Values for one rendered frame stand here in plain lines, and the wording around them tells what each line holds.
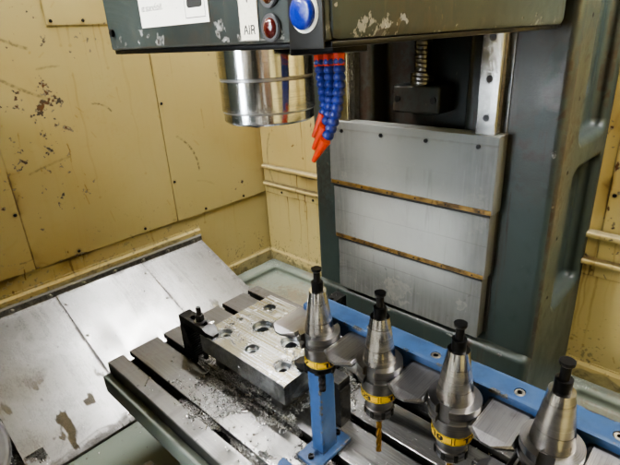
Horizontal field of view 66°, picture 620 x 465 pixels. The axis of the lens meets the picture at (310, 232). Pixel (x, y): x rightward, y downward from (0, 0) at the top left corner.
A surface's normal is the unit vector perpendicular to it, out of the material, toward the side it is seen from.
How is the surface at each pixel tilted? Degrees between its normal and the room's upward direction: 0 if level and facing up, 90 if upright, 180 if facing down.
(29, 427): 24
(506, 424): 0
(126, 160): 90
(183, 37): 90
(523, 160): 90
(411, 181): 90
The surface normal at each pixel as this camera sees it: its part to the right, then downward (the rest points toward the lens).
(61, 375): 0.25, -0.75
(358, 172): -0.68, 0.32
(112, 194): 0.73, 0.23
